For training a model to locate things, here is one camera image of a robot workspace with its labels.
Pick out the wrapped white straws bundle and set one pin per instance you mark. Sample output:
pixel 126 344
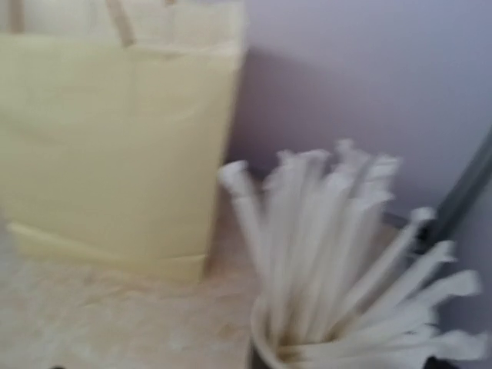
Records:
pixel 310 232

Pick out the right aluminium post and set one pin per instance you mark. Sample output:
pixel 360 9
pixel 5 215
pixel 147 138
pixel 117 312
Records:
pixel 454 208

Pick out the black cup holding straws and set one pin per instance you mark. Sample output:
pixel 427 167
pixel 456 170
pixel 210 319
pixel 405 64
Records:
pixel 393 359

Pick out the cream paper bag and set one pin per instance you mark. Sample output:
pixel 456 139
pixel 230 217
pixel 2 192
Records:
pixel 115 117

